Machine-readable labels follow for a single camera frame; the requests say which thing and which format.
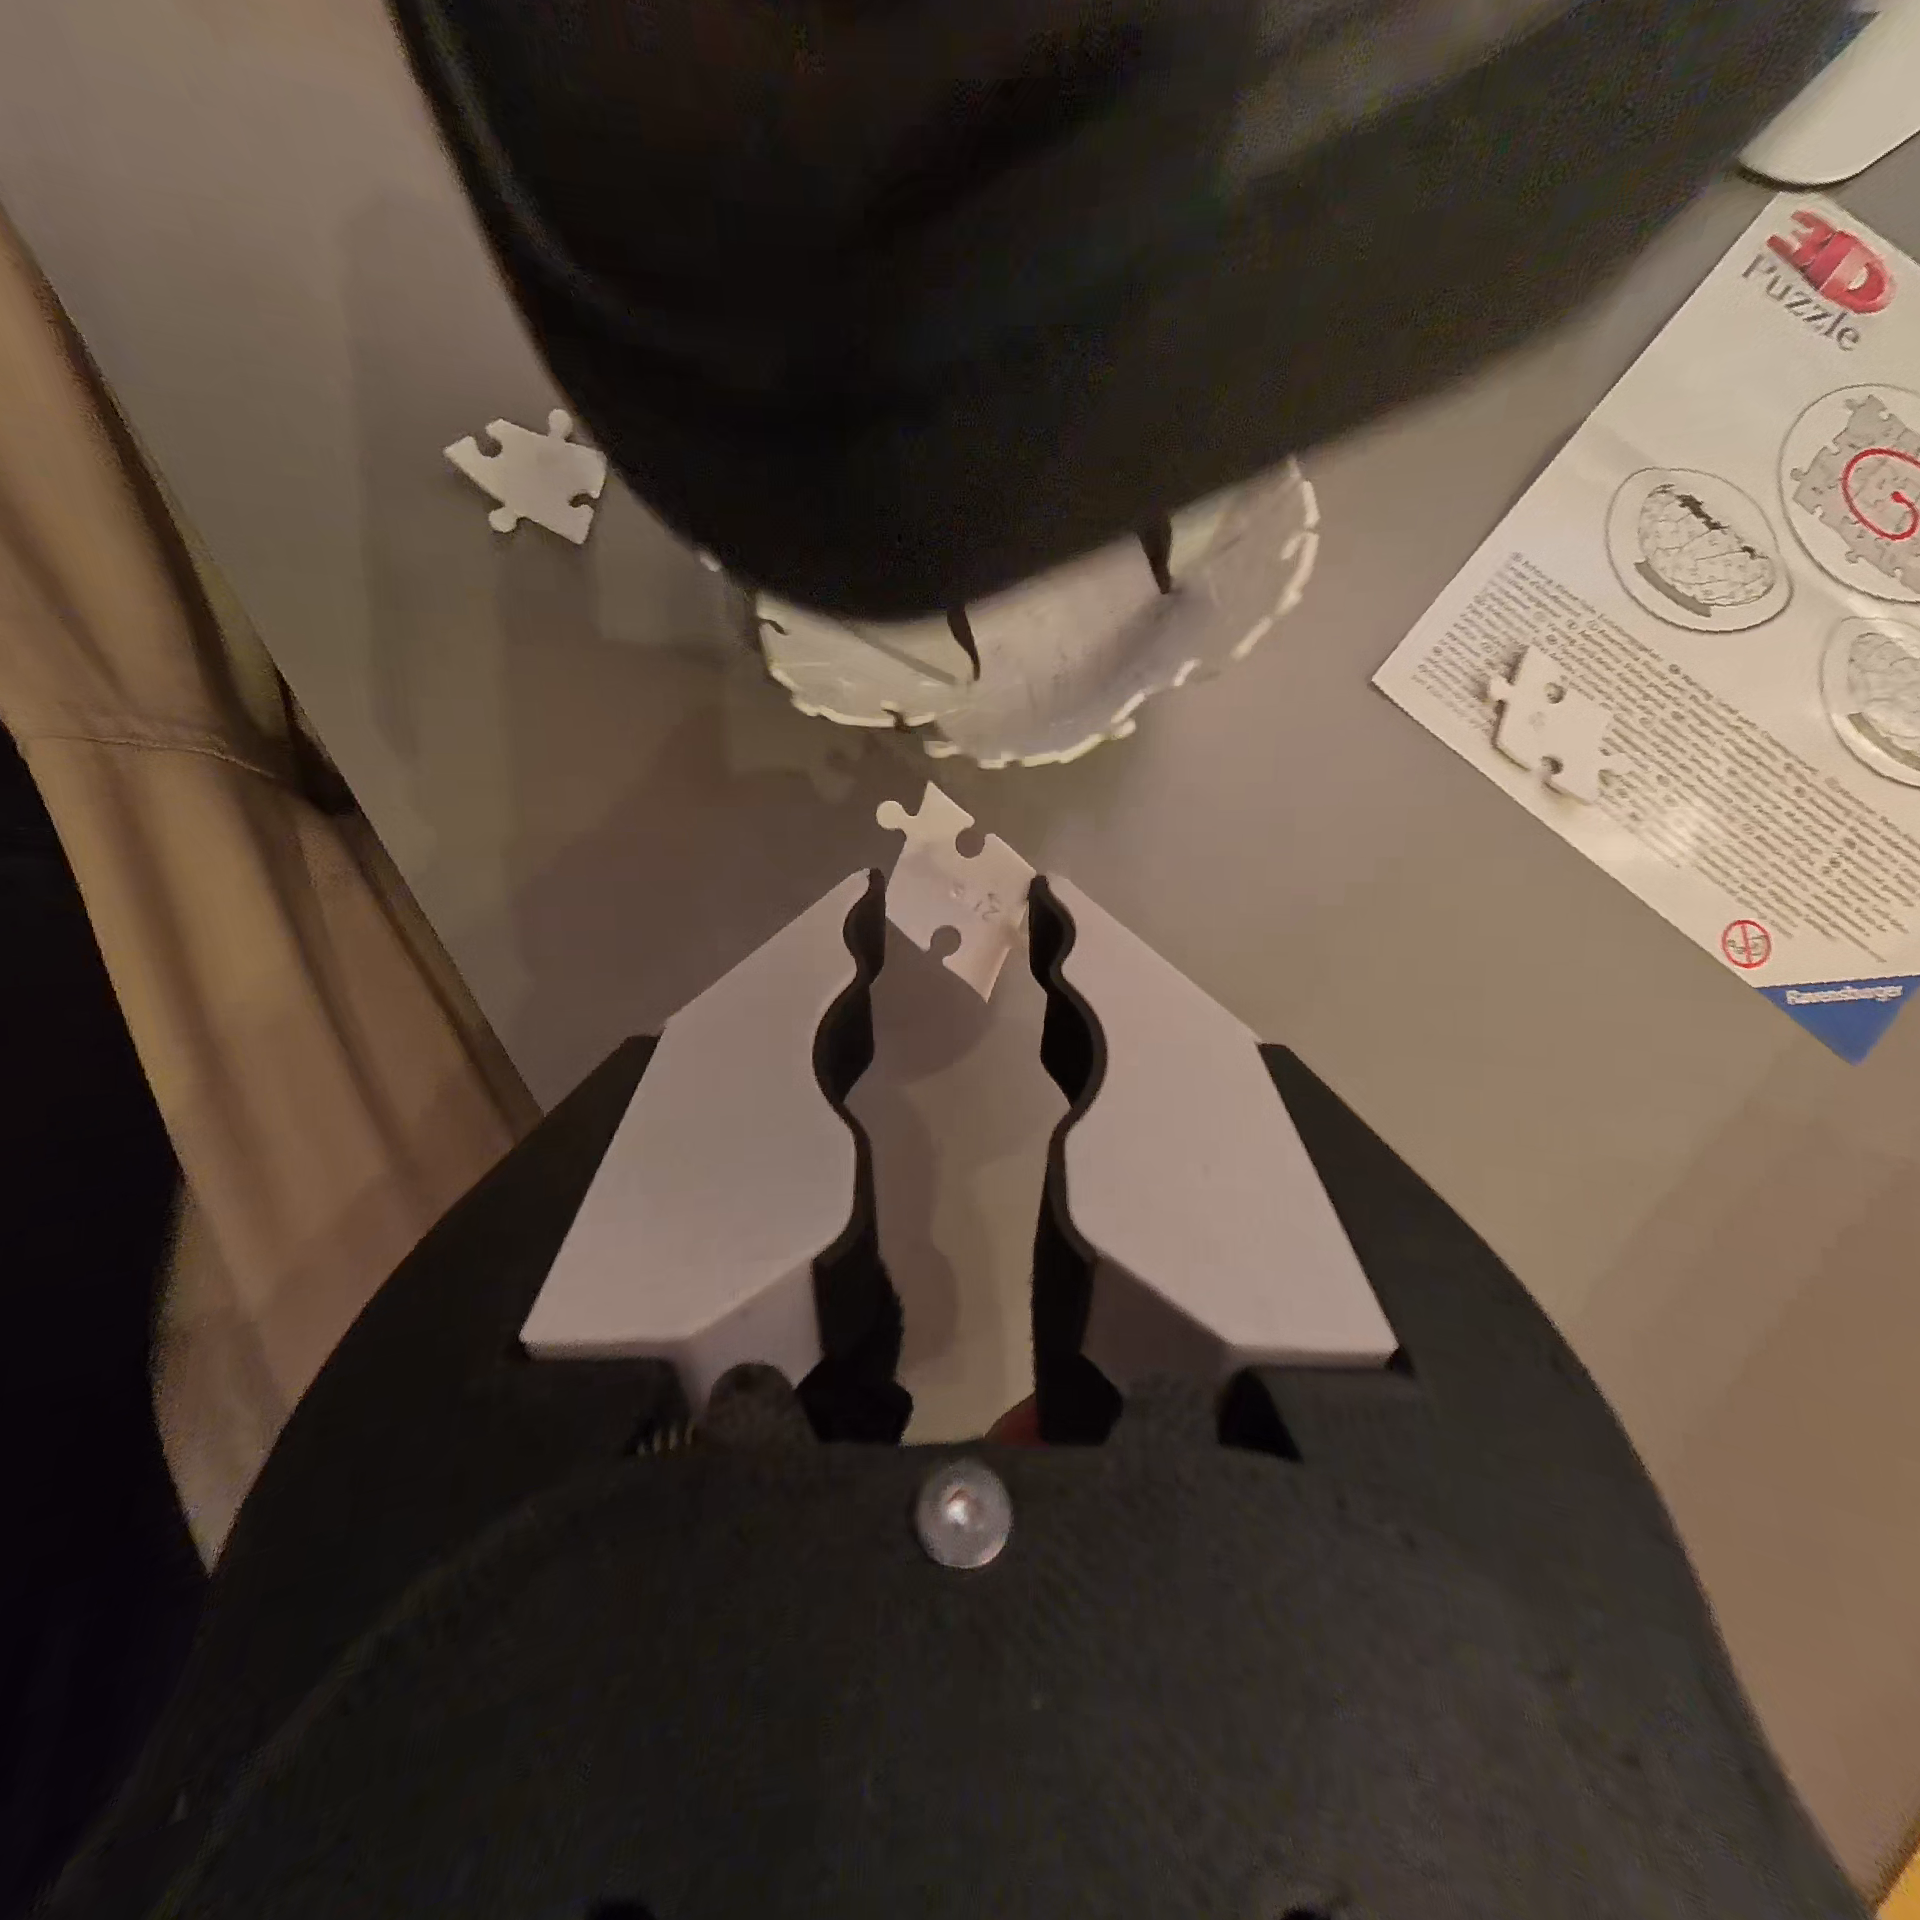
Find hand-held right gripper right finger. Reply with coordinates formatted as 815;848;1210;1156
1026;873;1404;1446

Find white stand base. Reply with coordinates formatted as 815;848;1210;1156
1741;0;1920;190

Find white instruction leaflet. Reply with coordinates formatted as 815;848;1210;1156
1372;194;1920;1068

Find person's beige trousers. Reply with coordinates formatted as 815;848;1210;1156
0;210;542;1578

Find white puzzle piece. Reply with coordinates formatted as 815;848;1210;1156
444;407;611;546
1485;644;1631;804
876;781;1039;1004

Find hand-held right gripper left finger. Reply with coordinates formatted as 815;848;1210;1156
520;865;910;1441

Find partly built puzzle ball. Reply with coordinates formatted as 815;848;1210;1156
751;456;1327;770

